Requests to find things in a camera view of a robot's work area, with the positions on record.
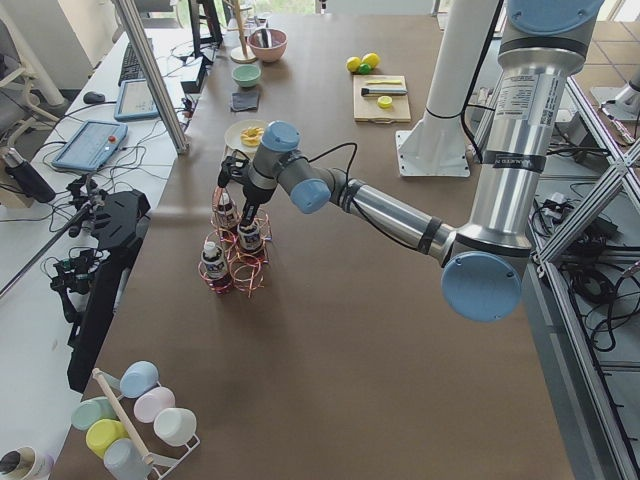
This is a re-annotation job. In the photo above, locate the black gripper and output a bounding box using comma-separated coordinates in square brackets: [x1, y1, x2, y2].
[240, 182, 274, 228]

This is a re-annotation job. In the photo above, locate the green lime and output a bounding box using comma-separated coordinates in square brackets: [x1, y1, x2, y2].
[357, 63, 372, 75]

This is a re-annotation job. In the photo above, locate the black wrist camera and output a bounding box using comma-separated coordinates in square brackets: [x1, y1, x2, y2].
[217, 155, 250, 189]

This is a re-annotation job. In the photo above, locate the white cup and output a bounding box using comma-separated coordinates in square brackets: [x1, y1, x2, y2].
[153, 407, 197, 447]

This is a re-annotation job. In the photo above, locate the half lemon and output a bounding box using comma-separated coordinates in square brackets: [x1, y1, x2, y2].
[377, 95, 393, 109]

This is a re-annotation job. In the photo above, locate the pink bowl with ice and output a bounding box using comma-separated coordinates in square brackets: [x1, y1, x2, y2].
[248, 28, 288, 63]

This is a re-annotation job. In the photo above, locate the yellow lemon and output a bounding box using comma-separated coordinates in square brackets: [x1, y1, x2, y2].
[362, 52, 380, 69]
[345, 56, 362, 73]

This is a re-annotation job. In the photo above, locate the yellow lemon far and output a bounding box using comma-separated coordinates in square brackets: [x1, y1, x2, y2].
[362, 52, 380, 69]

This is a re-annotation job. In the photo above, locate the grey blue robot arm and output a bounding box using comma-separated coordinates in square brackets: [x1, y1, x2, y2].
[240, 1, 538, 333]

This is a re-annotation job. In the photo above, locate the black water bottle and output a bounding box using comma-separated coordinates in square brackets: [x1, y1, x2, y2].
[1, 147, 56, 203]

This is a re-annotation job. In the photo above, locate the blue teach pendant far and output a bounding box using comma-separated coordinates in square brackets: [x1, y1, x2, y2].
[114, 79, 159, 122]

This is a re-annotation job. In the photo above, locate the copper wire bottle rack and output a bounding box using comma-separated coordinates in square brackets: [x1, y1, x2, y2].
[198, 187, 272, 297]

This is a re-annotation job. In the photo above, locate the tea bottle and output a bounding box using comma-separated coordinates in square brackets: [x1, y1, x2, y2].
[238, 221, 265, 259]
[216, 192, 239, 234]
[201, 241, 232, 293]

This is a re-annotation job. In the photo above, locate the yellow cup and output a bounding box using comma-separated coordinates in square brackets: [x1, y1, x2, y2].
[85, 419, 129, 458]

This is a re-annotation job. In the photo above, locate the wooden cutting board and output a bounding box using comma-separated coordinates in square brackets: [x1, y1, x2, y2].
[353, 75, 411, 123]

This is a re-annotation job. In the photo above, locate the black computer mouse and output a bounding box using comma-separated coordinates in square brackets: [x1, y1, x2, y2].
[83, 91, 106, 105]

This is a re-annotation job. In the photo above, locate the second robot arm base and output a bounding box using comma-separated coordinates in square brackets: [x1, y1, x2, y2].
[590, 70, 639, 147]

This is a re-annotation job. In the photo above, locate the green cup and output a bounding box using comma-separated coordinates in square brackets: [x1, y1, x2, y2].
[71, 396, 118, 431]

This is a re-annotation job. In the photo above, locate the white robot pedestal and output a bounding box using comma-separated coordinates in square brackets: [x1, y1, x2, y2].
[396, 0, 502, 178]

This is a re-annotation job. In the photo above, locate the yellow lemon near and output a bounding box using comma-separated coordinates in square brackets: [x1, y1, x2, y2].
[345, 56, 362, 73]

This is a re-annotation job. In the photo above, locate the black folded stand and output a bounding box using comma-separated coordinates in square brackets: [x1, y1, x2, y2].
[67, 189, 150, 393]

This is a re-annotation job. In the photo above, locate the yellow pastry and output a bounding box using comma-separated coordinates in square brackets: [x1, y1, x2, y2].
[240, 126, 264, 148]

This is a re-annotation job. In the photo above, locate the aluminium frame post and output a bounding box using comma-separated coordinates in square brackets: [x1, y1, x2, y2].
[113, 0, 189, 154]

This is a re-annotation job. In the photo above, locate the grey folded cloth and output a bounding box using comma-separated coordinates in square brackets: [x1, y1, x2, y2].
[230, 90, 260, 112]

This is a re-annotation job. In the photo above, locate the tea bottle back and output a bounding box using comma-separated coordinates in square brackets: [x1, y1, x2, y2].
[216, 192, 239, 234]

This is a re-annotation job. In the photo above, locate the pink cup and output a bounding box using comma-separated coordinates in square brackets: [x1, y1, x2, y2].
[133, 386, 176, 424]

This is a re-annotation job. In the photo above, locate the black keyboard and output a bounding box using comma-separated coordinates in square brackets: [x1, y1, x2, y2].
[117, 44, 145, 85]

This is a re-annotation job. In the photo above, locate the cream serving tray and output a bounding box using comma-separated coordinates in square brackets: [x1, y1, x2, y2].
[221, 146, 253, 181]

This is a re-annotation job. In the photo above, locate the blue teach pendant near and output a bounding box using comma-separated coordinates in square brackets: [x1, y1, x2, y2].
[51, 121, 128, 172]

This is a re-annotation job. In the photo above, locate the blue cup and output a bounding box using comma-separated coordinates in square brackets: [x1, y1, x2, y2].
[120, 360, 159, 399]

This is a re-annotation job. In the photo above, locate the metal ice scoop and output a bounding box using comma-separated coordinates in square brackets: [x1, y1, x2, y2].
[255, 27, 281, 49]

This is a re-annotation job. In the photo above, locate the light grey cup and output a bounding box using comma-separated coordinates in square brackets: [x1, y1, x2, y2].
[103, 438, 152, 480]

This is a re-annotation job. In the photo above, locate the green ceramic bowl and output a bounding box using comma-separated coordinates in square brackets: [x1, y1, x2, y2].
[232, 64, 262, 88]

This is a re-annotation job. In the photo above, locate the white wire cup rack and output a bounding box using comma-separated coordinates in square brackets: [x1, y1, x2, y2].
[92, 368, 201, 479]

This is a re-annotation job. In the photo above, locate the tea bottle front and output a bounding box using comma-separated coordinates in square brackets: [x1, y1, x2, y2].
[201, 241, 232, 293]

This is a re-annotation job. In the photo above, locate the white plate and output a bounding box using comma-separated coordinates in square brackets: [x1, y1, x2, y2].
[224, 119, 268, 155]

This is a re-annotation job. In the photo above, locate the blue teach pendant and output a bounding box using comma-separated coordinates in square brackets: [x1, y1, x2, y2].
[114, 79, 159, 122]
[51, 121, 128, 172]

